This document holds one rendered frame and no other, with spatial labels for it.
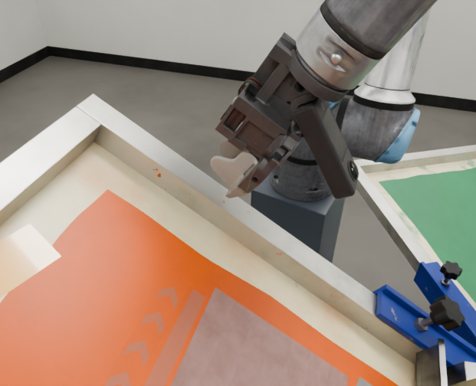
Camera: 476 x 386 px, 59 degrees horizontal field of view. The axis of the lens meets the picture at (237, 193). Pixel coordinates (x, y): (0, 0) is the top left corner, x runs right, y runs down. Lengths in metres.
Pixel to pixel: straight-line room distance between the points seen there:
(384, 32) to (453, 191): 1.17
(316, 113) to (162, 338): 0.28
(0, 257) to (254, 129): 0.28
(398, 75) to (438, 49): 3.33
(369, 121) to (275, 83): 0.43
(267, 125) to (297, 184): 0.50
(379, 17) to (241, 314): 0.35
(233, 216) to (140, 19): 4.26
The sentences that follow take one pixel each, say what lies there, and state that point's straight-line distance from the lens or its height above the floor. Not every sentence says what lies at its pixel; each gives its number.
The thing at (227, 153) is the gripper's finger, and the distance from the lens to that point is 0.54.
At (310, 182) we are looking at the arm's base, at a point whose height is 1.25.
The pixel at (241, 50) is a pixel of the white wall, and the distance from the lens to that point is 4.39.
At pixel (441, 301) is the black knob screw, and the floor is 1.34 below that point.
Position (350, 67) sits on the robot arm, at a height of 1.65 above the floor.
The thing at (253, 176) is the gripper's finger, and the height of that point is 1.52.
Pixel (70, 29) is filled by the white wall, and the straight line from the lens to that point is 5.27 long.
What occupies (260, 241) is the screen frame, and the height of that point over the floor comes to 1.40.
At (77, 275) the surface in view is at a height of 1.46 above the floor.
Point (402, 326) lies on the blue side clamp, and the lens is 0.65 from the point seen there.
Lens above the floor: 1.80
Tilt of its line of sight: 39 degrees down
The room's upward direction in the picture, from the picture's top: straight up
